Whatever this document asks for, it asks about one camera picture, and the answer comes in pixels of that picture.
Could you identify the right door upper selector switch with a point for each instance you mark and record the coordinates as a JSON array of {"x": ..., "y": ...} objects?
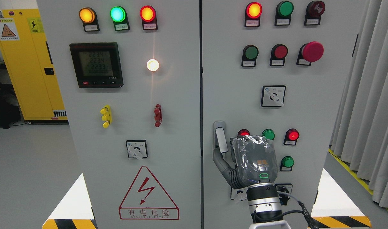
[{"x": 273, "y": 96}]

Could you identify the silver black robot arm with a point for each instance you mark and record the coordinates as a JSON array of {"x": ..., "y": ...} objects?
[{"x": 265, "y": 207}]

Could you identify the dark red buzzer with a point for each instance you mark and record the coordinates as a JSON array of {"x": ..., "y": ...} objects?
[{"x": 314, "y": 12}]

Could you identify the white lit indicator light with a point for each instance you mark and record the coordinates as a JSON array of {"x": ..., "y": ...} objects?
[{"x": 152, "y": 65}]

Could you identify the green lit indicator light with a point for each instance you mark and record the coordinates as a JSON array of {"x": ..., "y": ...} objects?
[{"x": 119, "y": 18}]

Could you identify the yellow safety storage cabinet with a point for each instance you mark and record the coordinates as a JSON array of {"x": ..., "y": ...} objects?
[{"x": 26, "y": 54}]

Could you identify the red lit indicator middle left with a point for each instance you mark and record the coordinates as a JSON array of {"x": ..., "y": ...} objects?
[{"x": 243, "y": 132}]

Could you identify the green push button upper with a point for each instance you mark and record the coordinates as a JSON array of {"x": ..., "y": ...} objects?
[{"x": 249, "y": 56}]

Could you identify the grey curtain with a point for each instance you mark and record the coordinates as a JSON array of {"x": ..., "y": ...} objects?
[{"x": 360, "y": 136}]

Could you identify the red lit indicator left door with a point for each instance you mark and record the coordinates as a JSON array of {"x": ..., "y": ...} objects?
[{"x": 148, "y": 17}]

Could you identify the green indicator right top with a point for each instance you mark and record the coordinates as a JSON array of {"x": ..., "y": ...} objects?
[{"x": 283, "y": 13}]

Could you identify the black digital power meter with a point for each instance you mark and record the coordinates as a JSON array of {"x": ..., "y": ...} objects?
[{"x": 97, "y": 65}]

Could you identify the grey electrical control cabinet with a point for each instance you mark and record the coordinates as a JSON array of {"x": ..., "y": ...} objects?
[{"x": 199, "y": 45}]

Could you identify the red high voltage warning sticker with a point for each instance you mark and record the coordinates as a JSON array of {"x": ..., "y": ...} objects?
[{"x": 146, "y": 199}]

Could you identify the red lit indicator middle right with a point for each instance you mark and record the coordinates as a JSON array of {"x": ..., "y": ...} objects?
[{"x": 291, "y": 137}]

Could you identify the lower white rotary selector switch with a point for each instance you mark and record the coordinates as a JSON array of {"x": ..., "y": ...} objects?
[{"x": 239, "y": 195}]

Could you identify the green indicator middle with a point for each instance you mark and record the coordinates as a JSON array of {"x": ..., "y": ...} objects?
[{"x": 268, "y": 134}]

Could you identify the red push button upper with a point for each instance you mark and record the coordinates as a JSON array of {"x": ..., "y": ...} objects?
[{"x": 278, "y": 54}]

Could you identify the red lit indicator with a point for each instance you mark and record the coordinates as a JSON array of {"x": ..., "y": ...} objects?
[
  {"x": 243, "y": 132},
  {"x": 252, "y": 14},
  {"x": 291, "y": 137}
]

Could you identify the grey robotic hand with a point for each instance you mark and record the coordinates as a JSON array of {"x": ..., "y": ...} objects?
[{"x": 256, "y": 162}]

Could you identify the red emergency stop button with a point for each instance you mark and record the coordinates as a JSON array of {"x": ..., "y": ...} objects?
[{"x": 309, "y": 53}]

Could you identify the black key selector switch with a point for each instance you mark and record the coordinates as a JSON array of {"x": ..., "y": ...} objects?
[{"x": 287, "y": 188}]

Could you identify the silver cabinet door handle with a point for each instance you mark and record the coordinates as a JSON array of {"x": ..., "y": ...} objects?
[{"x": 220, "y": 146}]

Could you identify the amber indicator light top left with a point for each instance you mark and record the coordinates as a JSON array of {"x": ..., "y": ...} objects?
[{"x": 89, "y": 19}]

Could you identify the red terminal connector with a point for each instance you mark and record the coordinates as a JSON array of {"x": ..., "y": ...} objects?
[{"x": 158, "y": 115}]

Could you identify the yellow terminal connector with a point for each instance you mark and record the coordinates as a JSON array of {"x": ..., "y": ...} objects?
[{"x": 106, "y": 116}]

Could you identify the green indicator lower right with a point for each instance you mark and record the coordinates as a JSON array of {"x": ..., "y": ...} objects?
[{"x": 286, "y": 164}]

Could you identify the red lit indicator right top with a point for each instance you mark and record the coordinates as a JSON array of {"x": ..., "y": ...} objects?
[{"x": 252, "y": 14}]

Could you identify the left door rotary selector switch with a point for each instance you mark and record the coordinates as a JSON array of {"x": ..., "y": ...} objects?
[{"x": 137, "y": 149}]

